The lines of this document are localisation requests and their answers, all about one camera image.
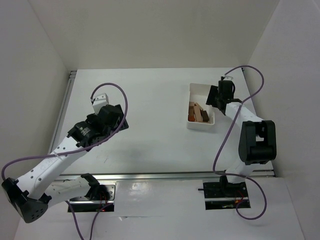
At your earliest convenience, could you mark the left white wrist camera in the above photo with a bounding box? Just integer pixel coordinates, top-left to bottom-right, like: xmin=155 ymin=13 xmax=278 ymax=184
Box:
xmin=91 ymin=93 xmax=109 ymax=115

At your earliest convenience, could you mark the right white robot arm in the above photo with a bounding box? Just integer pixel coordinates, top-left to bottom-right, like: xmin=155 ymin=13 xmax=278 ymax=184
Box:
xmin=206 ymin=77 xmax=277 ymax=198

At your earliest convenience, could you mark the striped light wood block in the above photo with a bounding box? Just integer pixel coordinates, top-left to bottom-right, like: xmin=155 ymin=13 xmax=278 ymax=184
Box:
xmin=195 ymin=102 xmax=204 ymax=111

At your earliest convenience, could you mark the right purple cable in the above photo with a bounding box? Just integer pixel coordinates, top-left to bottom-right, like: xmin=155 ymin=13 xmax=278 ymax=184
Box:
xmin=212 ymin=65 xmax=268 ymax=221

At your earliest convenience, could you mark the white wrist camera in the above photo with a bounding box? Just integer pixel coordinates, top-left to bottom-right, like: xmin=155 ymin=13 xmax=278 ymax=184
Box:
xmin=220 ymin=74 xmax=234 ymax=81
xmin=91 ymin=93 xmax=109 ymax=115

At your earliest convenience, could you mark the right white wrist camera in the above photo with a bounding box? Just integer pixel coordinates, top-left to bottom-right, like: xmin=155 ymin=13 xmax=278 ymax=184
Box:
xmin=220 ymin=74 xmax=234 ymax=81

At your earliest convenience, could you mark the white plastic bin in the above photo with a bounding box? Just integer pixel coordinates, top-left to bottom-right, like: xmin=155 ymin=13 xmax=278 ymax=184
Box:
xmin=186 ymin=83 xmax=215 ymax=132

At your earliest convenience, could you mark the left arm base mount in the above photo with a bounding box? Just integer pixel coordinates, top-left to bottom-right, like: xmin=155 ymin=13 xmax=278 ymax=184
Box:
xmin=69 ymin=181 xmax=116 ymax=213

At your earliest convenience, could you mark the dark brown notched block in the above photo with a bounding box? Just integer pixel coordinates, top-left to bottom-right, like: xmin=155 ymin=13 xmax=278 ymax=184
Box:
xmin=200 ymin=110 xmax=210 ymax=123

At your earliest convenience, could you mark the aluminium front rail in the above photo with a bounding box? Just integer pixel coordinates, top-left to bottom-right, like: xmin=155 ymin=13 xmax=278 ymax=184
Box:
xmin=55 ymin=170 xmax=276 ymax=182

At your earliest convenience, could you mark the aluminium left rail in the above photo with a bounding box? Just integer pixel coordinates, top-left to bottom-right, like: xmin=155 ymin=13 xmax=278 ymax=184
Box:
xmin=48 ymin=70 xmax=77 ymax=153

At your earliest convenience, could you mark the orange arch block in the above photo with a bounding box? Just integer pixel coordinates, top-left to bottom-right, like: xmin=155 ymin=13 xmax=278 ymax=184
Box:
xmin=188 ymin=111 xmax=196 ymax=122

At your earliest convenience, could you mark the aluminium rail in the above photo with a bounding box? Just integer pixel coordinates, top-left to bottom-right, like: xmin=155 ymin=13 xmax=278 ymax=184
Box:
xmin=55 ymin=170 xmax=276 ymax=182
xmin=48 ymin=70 xmax=77 ymax=153

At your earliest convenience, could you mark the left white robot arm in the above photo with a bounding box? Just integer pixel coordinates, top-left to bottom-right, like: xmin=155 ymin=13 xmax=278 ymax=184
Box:
xmin=1 ymin=104 xmax=129 ymax=223

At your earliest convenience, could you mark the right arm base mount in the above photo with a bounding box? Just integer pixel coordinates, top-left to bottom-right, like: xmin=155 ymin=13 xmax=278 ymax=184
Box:
xmin=198 ymin=182 xmax=251 ymax=210

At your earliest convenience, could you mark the long light wood block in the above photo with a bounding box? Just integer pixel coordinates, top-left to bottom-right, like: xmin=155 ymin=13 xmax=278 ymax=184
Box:
xmin=193 ymin=106 xmax=203 ymax=123

